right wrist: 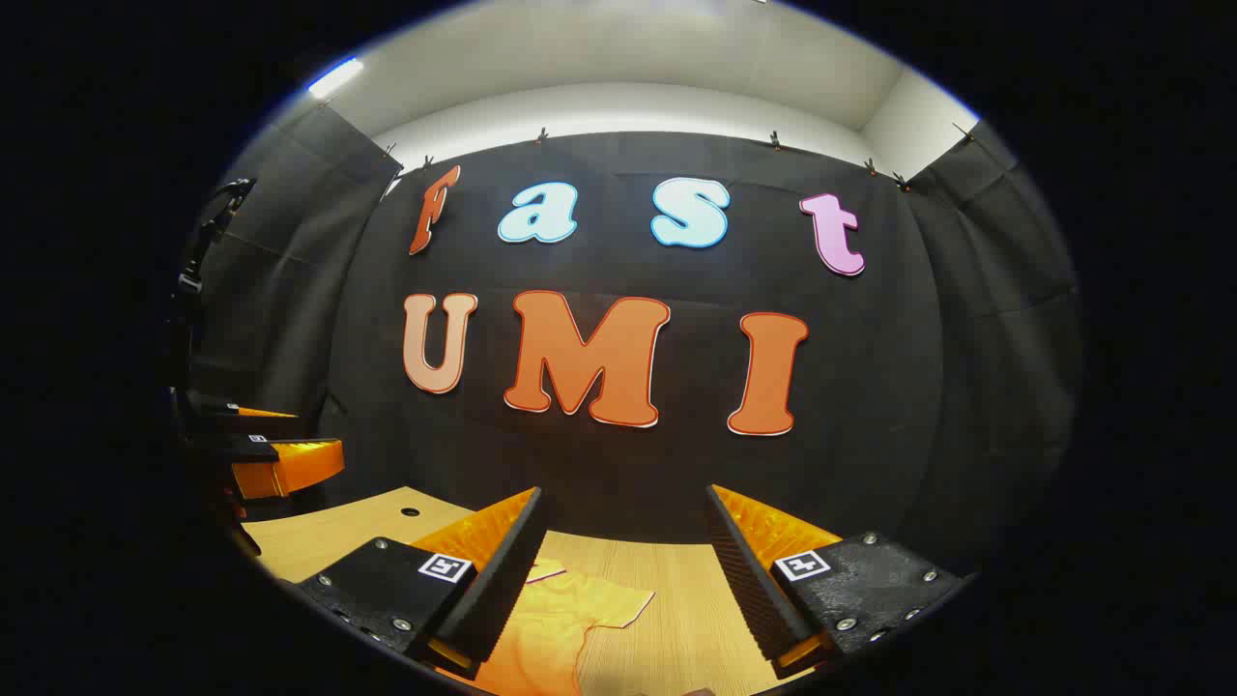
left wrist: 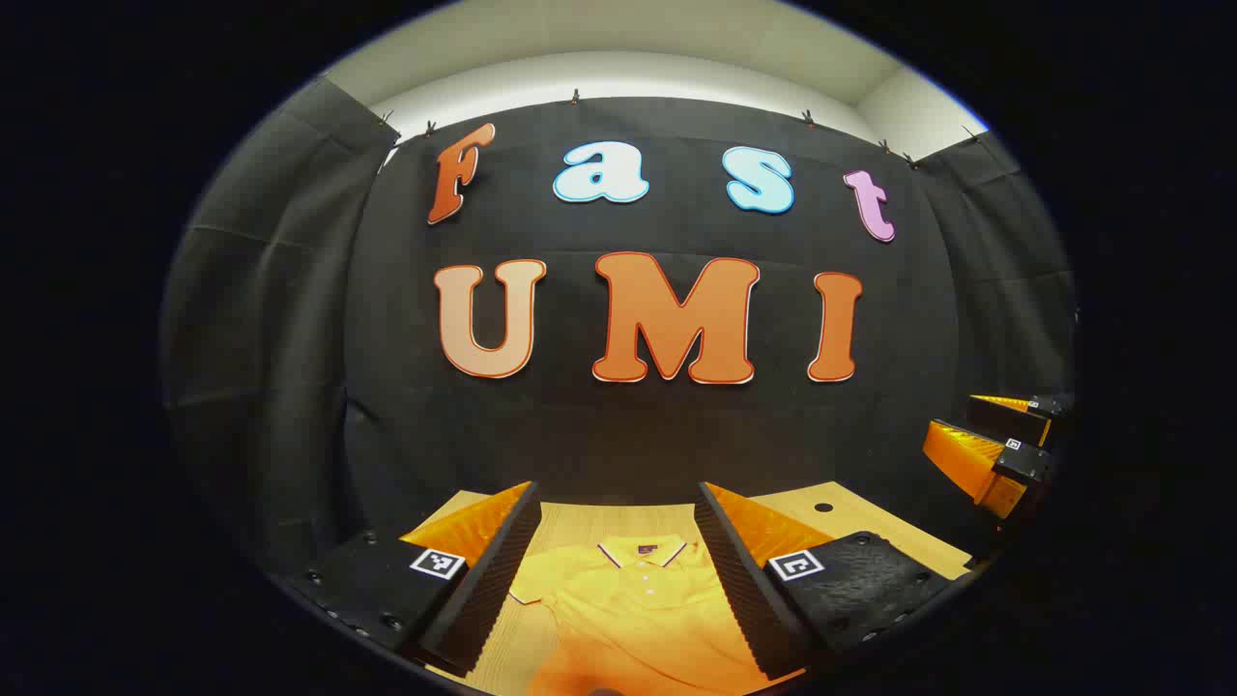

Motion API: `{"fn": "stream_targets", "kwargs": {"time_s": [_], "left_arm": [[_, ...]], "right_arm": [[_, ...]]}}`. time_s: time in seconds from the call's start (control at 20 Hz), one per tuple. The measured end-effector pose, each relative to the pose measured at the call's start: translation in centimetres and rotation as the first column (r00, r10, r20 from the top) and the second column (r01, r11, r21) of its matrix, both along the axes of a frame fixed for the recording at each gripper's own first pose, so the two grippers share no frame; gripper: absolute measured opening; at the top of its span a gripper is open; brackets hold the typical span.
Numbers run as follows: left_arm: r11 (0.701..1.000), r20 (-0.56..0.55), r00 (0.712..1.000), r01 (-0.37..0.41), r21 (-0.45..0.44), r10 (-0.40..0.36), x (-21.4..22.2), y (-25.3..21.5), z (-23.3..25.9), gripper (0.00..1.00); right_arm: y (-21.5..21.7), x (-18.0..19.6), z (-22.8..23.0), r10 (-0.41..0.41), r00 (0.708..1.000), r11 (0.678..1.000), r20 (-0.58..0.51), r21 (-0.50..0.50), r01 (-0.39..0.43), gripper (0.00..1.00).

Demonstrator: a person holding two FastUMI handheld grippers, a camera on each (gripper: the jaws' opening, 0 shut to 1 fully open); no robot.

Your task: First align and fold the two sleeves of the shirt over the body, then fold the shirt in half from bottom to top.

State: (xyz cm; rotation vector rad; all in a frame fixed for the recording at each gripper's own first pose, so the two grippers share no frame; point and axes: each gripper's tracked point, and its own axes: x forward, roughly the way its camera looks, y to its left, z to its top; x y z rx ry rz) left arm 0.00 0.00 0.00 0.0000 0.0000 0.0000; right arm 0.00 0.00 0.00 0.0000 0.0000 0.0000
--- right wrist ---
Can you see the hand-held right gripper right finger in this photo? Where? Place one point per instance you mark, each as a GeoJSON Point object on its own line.
{"type": "Point", "coordinates": [749, 580]}

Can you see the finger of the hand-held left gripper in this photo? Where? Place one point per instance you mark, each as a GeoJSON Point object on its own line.
{"type": "Point", "coordinates": [290, 466]}
{"type": "Point", "coordinates": [251, 425]}

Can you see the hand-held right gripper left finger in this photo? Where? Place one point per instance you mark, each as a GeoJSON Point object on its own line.
{"type": "Point", "coordinates": [503, 580]}

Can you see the orange T-shirt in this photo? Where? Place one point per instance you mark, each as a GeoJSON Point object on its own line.
{"type": "Point", "coordinates": [551, 628]}

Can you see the ceiling light strip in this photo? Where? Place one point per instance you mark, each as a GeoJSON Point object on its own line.
{"type": "Point", "coordinates": [335, 77]}

